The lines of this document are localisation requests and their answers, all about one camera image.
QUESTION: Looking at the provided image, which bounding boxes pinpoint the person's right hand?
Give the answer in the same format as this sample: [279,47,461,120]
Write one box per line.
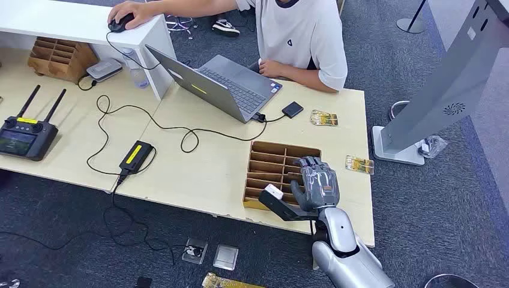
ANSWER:
[107,1,155,31]

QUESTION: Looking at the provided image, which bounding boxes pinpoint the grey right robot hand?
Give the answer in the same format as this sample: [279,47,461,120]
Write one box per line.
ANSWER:
[291,156,341,212]

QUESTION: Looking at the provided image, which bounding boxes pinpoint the person's left hand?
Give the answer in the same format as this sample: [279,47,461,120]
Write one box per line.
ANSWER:
[258,58,286,79]

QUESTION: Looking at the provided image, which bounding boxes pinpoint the black computer mouse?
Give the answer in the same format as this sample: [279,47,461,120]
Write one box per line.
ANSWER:
[107,13,136,34]

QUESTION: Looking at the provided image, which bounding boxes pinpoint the person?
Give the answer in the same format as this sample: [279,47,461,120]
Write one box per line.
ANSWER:
[107,0,349,94]

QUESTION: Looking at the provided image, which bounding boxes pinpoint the yellow green card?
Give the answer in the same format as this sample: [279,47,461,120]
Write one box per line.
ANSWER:
[309,109,339,127]
[345,155,375,176]

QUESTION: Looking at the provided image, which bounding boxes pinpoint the yellow card on floor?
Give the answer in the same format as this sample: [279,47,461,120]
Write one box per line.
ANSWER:
[201,272,267,288]

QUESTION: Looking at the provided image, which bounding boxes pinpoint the small black external drive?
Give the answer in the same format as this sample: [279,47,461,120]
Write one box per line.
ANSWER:
[281,101,304,119]

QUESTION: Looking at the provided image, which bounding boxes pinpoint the chrome chair base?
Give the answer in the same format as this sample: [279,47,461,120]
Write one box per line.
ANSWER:
[164,14,196,41]

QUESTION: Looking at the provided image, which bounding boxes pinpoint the white desk riser shelf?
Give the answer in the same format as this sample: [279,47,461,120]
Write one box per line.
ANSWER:
[0,0,178,101]

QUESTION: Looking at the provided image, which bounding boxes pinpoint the grey laptop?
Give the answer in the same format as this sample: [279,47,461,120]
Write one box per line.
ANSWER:
[145,44,283,124]

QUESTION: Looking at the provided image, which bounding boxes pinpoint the brown slotted wooden tray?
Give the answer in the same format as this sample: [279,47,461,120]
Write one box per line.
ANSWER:
[242,140,322,212]

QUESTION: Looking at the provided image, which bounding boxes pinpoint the black and white shoe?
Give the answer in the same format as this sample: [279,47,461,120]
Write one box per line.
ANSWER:
[211,19,241,38]

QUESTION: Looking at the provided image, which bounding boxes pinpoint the clear plastic water bottle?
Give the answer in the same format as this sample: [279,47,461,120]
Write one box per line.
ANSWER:
[121,47,150,89]

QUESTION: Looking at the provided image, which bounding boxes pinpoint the grey router box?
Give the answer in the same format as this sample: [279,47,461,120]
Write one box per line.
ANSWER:
[86,58,124,83]

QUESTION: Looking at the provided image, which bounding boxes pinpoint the wooden slotted organizer box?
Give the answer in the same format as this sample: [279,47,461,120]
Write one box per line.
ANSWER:
[27,37,99,85]

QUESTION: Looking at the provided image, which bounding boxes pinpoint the clear plastic bag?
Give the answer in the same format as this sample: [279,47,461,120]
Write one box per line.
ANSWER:
[420,135,448,160]

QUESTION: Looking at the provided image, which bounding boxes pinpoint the square grey floor plate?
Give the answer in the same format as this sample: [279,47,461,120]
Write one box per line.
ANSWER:
[212,244,239,271]

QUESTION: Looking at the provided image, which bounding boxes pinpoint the floor socket box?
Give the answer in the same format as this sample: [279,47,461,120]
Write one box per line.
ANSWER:
[181,238,209,266]

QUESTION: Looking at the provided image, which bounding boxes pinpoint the black power adapter yellow label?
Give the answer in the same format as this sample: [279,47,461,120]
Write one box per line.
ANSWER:
[118,140,155,175]

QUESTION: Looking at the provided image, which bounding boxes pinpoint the round metal base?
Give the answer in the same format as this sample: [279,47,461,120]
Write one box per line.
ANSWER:
[424,274,475,288]

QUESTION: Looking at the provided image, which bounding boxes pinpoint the black remote controller with antennas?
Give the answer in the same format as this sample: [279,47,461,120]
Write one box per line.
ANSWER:
[0,84,68,162]

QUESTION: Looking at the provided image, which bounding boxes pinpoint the grey kiosk stand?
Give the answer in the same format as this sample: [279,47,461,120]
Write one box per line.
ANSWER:
[372,0,509,167]

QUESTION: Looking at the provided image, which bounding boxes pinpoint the black mouse cable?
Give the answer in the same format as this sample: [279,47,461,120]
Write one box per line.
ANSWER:
[105,31,161,71]

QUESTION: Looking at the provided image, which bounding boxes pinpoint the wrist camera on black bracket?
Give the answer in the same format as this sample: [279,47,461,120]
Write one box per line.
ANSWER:
[258,183,320,222]

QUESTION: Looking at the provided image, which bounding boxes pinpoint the black drive cable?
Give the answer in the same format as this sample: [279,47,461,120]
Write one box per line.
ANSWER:
[251,113,287,124]

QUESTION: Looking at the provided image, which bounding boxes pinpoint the black router cable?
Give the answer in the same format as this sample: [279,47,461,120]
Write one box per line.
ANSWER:
[77,73,98,92]

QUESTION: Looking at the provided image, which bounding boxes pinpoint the metal ring base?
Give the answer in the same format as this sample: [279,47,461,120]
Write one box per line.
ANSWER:
[388,100,411,121]

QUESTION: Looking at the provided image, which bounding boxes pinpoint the black laptop charger cable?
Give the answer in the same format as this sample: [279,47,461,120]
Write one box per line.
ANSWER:
[86,94,259,176]

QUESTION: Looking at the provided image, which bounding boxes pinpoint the stanchion post with round base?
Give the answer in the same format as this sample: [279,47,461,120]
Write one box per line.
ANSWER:
[396,0,428,35]

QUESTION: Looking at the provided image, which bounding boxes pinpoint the black mains cable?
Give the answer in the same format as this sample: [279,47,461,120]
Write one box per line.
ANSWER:
[0,172,202,266]

